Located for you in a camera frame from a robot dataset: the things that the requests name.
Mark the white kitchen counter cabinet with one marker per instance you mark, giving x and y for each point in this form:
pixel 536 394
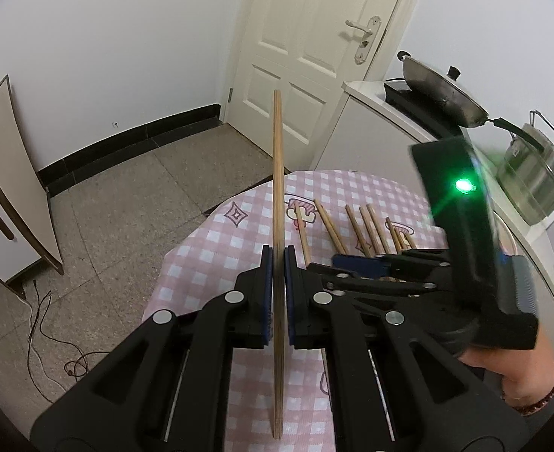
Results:
pixel 367 134

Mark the wooden chopstick eight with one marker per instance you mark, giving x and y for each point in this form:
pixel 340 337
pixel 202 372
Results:
pixel 410 241

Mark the wooden chopstick three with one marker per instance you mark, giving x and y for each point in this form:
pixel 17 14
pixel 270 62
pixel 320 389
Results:
pixel 330 227

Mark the stainless steel steamer pot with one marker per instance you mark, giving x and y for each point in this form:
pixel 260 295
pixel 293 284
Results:
pixel 526 173

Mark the white brown side cabinet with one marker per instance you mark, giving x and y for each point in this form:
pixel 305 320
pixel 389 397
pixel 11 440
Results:
pixel 27 234

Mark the silver door handle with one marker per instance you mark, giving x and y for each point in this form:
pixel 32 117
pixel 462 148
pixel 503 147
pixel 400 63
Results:
pixel 369 32

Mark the black wok with lid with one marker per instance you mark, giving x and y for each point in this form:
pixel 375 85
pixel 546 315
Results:
pixel 447 94

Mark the wooden chopstick five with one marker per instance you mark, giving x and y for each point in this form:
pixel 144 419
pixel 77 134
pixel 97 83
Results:
pixel 370 228

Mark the black induction cooker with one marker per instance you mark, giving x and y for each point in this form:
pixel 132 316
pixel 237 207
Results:
pixel 421 109

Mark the wooden chopstick two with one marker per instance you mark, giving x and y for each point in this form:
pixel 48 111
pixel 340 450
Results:
pixel 302 233

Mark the wooden chopstick four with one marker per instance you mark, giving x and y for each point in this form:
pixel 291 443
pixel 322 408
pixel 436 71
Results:
pixel 358 232

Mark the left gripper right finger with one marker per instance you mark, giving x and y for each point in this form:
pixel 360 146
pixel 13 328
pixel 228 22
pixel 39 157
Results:
pixel 391 386

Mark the wooden chopstick seven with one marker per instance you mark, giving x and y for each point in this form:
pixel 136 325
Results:
pixel 399 245

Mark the pink checkered tablecloth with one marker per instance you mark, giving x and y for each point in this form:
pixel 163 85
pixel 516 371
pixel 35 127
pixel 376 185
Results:
pixel 231 240

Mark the white panel door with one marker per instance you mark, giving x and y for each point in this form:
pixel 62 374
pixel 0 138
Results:
pixel 304 49

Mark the person's right hand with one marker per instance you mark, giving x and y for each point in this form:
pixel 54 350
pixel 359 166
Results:
pixel 527 375

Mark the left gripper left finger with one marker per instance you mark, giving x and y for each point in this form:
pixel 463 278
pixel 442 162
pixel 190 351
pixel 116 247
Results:
pixel 166 386

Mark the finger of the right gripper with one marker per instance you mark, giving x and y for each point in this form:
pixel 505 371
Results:
pixel 368 268

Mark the wooden chopstick six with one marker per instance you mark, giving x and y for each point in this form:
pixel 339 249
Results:
pixel 379 229

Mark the wooden chopstick one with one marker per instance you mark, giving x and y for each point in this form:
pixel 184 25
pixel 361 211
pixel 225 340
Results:
pixel 278 267

